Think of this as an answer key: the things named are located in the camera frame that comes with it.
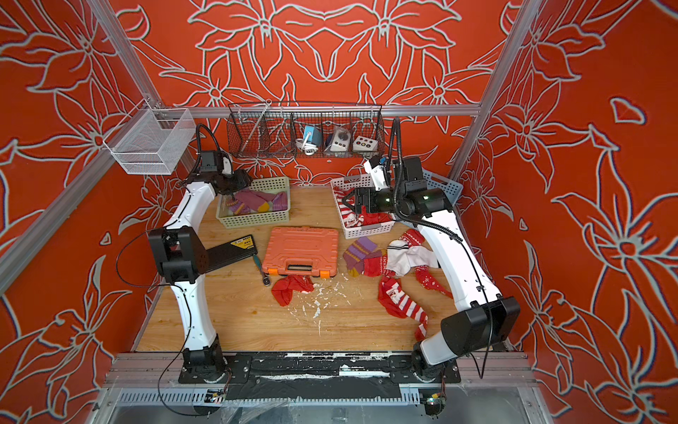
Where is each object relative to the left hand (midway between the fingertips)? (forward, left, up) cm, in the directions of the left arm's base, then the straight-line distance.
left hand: (245, 177), depth 98 cm
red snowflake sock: (-31, -68, -15) cm, 76 cm away
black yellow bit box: (-23, +3, -18) cm, 29 cm away
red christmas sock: (-5, -50, -14) cm, 53 cm away
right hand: (-22, -40, +14) cm, 48 cm away
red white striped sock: (-7, -41, -13) cm, 43 cm away
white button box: (+9, -45, +11) cm, 47 cm away
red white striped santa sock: (-37, -56, -16) cm, 69 cm away
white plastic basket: (-13, -43, -13) cm, 47 cm away
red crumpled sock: (-36, -19, -18) cm, 44 cm away
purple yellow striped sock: (-20, -43, -18) cm, 51 cm away
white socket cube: (+6, -36, +14) cm, 39 cm away
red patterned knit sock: (-26, -50, -17) cm, 59 cm away
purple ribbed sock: (+1, -10, -14) cm, 17 cm away
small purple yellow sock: (+1, +2, -14) cm, 14 cm away
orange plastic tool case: (-23, -24, -14) cm, 36 cm away
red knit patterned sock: (-11, -66, -17) cm, 69 cm away
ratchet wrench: (-32, -12, -18) cm, 39 cm away
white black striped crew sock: (-23, -60, -14) cm, 66 cm away
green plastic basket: (-9, -5, -14) cm, 17 cm away
